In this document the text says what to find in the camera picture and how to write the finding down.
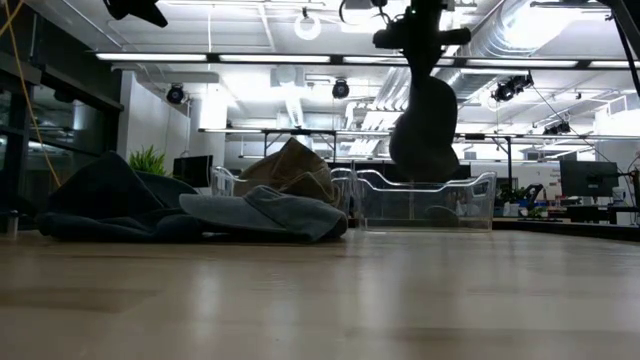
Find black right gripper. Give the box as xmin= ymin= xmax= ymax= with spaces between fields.
xmin=372 ymin=0 xmax=471 ymax=84

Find blue denim cap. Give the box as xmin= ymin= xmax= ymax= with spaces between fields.
xmin=178 ymin=184 xmax=350 ymax=245
xmin=388 ymin=74 xmax=460 ymax=184

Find khaki brown hat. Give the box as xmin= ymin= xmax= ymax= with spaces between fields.
xmin=234 ymin=137 xmax=334 ymax=199

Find dark navy hat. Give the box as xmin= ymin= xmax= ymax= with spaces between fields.
xmin=37 ymin=149 xmax=204 ymax=244

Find black ceiling spotlight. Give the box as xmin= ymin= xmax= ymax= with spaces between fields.
xmin=165 ymin=83 xmax=186 ymax=105

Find small green potted plant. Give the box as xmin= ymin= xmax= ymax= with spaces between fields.
xmin=128 ymin=144 xmax=169 ymax=177

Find clear plastic bin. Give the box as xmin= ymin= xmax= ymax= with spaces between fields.
xmin=209 ymin=159 xmax=359 ymax=232
xmin=349 ymin=168 xmax=498 ymax=234

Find background green plants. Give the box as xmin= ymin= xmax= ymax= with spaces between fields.
xmin=497 ymin=185 xmax=532 ymax=219

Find black computer monitor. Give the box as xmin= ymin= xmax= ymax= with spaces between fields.
xmin=558 ymin=158 xmax=620 ymax=206
xmin=172 ymin=154 xmax=215 ymax=189

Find black framed glass partition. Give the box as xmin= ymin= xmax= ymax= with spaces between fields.
xmin=0 ymin=0 xmax=125 ymax=211

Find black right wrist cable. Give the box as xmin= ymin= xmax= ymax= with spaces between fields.
xmin=338 ymin=0 xmax=392 ymax=26

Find background black metal frame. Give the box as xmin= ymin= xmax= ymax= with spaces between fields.
xmin=198 ymin=127 xmax=640 ymax=169

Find black rail with light strips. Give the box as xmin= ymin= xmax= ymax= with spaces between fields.
xmin=94 ymin=51 xmax=640 ymax=70

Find yellow cable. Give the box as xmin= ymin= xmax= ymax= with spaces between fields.
xmin=0 ymin=0 xmax=62 ymax=187

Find black aluminium table frame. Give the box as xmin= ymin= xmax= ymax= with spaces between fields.
xmin=492 ymin=217 xmax=640 ymax=242

